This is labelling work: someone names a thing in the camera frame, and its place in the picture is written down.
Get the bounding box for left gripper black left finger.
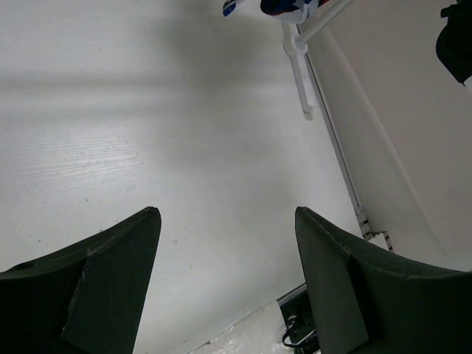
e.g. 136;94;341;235
1;206;162;353

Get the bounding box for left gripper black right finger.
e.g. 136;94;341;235
295;206;471;353

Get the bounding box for blue white red patterned trousers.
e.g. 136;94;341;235
221;0;331;25

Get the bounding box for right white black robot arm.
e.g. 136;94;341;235
435;0;471;91

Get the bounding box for white metal clothes rack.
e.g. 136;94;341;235
282;0;352;121

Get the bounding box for aluminium frame rail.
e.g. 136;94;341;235
305;54;395;253

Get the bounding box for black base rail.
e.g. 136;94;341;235
277;284;321;354

